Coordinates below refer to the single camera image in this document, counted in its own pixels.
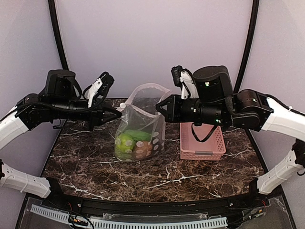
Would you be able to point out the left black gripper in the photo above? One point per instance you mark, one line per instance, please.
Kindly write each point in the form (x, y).
(97, 116)

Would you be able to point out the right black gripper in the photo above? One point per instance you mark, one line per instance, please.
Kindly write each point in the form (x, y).
(177, 109)

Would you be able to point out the green toy guava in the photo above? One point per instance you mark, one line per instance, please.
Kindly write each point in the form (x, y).
(124, 143)

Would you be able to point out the clear dotted zip bag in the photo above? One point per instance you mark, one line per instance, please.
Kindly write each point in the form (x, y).
(139, 113)

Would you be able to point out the green toy bitter gourd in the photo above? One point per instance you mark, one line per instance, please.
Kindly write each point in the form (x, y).
(138, 135)

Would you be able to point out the brown toy potato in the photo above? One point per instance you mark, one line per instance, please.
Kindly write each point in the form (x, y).
(142, 149)

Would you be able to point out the green toy pear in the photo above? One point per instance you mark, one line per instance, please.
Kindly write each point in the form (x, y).
(124, 156)

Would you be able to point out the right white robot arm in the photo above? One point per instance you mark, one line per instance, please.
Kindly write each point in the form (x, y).
(207, 97)

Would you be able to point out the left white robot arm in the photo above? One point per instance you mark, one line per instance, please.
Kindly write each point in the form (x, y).
(61, 99)

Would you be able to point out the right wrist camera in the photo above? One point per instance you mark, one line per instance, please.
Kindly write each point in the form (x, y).
(183, 79)

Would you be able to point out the white slotted cable duct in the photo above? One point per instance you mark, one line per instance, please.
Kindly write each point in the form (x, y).
(116, 221)

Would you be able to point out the black front table rail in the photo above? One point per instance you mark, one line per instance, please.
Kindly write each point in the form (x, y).
(228, 206)

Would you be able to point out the left black frame post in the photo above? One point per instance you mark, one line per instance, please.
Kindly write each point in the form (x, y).
(57, 34)

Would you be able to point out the black frame post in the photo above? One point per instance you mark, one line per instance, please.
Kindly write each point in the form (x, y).
(248, 45)
(57, 34)

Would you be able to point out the right black frame post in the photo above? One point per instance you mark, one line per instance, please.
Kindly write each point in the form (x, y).
(248, 45)

